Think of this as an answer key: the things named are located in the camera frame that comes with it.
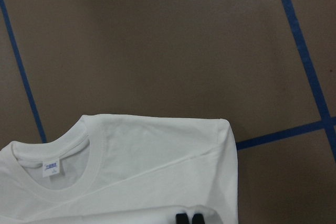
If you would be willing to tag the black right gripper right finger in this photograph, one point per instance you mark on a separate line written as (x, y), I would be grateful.
(198, 216)

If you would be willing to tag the white long-sleeve printed shirt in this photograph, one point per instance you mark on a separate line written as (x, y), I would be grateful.
(123, 169)

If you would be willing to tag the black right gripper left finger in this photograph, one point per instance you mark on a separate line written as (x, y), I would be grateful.
(182, 217)

